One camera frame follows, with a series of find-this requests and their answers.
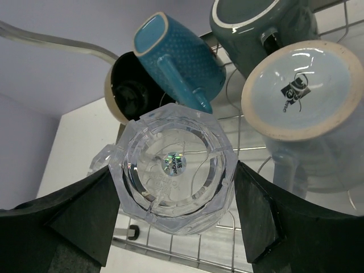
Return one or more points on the blue flower mug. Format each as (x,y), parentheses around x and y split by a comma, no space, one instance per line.
(179,61)

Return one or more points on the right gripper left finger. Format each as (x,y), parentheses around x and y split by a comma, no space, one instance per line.
(69,230)

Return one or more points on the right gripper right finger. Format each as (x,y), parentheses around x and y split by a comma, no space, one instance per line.
(284,233)

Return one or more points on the black bowl tan outside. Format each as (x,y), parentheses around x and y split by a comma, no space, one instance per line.
(130,91)

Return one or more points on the dark green mug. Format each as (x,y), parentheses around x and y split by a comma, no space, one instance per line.
(250,30)

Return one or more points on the light grey mug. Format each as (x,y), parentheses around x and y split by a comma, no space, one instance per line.
(306,101)

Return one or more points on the clear glass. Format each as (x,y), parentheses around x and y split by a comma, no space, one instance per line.
(102,158)
(174,169)

